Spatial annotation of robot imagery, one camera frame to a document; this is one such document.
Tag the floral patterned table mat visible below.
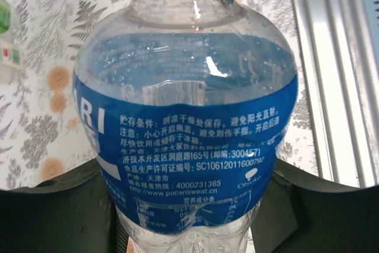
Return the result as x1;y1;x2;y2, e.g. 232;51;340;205
0;0;319;190

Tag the perforated grey cable duct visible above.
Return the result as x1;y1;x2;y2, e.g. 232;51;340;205
358;0;379;67

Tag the clear bottle white green label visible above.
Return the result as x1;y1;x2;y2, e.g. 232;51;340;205
0;38;27;88

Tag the clear bottle blue label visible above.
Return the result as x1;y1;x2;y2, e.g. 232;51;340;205
72;0;299;253

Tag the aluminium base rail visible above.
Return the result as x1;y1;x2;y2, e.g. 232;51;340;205
288;0;379;188

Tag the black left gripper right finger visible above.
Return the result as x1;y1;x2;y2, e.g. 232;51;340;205
250;160;379;253

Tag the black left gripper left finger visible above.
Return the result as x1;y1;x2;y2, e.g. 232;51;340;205
0;158;130;253

